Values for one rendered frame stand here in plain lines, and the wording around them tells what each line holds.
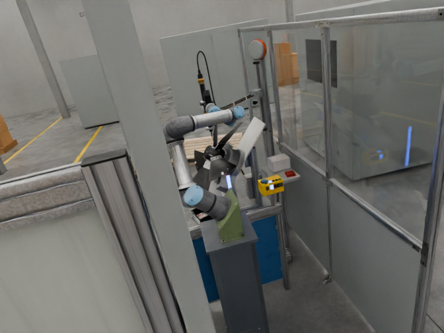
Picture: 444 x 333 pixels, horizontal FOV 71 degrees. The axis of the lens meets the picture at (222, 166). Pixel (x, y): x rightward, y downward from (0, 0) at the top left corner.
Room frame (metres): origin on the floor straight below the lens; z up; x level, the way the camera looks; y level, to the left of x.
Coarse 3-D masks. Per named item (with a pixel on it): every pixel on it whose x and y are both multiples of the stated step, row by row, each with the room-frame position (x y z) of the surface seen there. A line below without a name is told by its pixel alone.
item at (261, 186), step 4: (272, 176) 1.99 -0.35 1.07; (276, 176) 1.97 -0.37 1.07; (260, 180) 1.96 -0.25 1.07; (268, 180) 1.94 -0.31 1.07; (280, 180) 1.91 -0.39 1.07; (260, 184) 1.91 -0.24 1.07; (264, 184) 1.89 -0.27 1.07; (268, 184) 1.89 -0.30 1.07; (272, 184) 1.90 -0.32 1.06; (276, 184) 1.90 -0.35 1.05; (260, 188) 1.93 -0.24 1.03; (264, 188) 1.89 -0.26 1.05; (276, 188) 1.90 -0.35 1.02; (280, 188) 1.90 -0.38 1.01; (260, 192) 1.94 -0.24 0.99; (264, 192) 1.88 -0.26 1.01; (268, 192) 1.89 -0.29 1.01; (272, 192) 1.89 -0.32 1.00; (276, 192) 1.90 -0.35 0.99
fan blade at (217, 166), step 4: (216, 160) 2.21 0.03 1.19; (220, 160) 2.20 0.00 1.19; (224, 160) 2.18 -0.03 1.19; (212, 164) 2.17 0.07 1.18; (216, 164) 2.15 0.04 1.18; (220, 164) 2.13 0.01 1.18; (224, 164) 2.12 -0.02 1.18; (228, 164) 2.10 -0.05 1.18; (232, 164) 2.08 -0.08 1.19; (212, 168) 2.11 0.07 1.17; (216, 168) 2.09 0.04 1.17; (220, 168) 2.07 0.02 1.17; (224, 168) 2.05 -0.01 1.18; (232, 168) 2.01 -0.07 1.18; (212, 172) 2.07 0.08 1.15; (216, 172) 2.05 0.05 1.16; (220, 172) 2.03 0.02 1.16; (224, 172) 2.01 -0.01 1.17; (212, 176) 2.03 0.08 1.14; (216, 176) 2.01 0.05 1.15; (212, 180) 2.00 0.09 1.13
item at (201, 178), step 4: (200, 168) 2.31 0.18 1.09; (204, 168) 2.30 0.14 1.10; (200, 172) 2.29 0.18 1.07; (204, 172) 2.28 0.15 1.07; (208, 172) 2.27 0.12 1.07; (196, 176) 2.29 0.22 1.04; (200, 176) 2.27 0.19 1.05; (204, 176) 2.26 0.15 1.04; (208, 176) 2.25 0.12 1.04; (196, 180) 2.27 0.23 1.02; (200, 180) 2.25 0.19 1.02; (204, 180) 2.24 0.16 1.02; (208, 180) 2.22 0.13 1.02; (200, 184) 2.23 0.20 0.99; (204, 184) 2.21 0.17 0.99; (208, 184) 2.20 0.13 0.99; (204, 188) 2.19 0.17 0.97; (208, 188) 2.18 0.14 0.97
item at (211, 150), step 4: (208, 148) 2.34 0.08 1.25; (212, 148) 2.31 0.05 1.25; (204, 152) 2.37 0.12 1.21; (208, 152) 2.30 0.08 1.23; (212, 152) 2.29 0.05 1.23; (216, 152) 2.30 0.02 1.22; (220, 152) 2.34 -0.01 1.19; (224, 152) 2.32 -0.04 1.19; (204, 156) 2.34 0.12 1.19; (208, 156) 2.28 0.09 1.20; (212, 156) 2.28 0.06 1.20; (208, 160) 2.31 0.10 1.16
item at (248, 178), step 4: (244, 176) 2.52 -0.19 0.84; (248, 176) 2.51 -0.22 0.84; (260, 176) 2.49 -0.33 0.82; (244, 180) 2.54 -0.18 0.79; (248, 180) 2.47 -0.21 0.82; (248, 184) 2.47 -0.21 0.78; (252, 184) 2.48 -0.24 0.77; (248, 188) 2.47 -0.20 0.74; (252, 188) 2.48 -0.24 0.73; (248, 192) 2.47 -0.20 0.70; (252, 192) 2.48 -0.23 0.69; (248, 196) 2.49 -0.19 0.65; (252, 196) 2.48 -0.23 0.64
